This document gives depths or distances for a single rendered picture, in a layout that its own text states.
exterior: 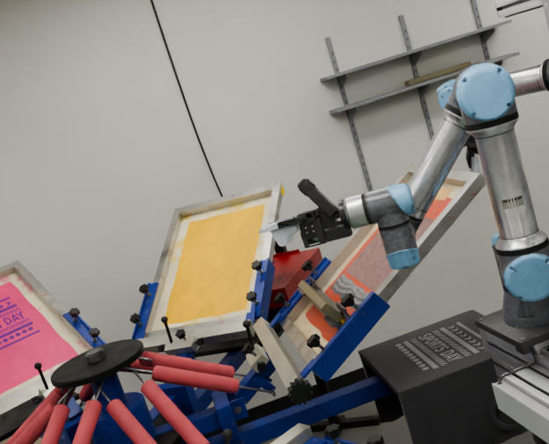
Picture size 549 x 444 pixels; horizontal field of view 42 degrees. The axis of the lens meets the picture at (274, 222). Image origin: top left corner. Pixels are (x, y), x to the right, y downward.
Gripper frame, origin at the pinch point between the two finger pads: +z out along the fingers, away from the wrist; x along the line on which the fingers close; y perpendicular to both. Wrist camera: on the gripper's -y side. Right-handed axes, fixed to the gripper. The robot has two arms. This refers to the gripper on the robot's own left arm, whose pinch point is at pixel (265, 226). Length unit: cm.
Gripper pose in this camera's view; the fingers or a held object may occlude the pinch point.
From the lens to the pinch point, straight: 173.7
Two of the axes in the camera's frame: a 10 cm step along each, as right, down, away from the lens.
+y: 2.7, 9.6, 0.4
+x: 2.2, -1.1, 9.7
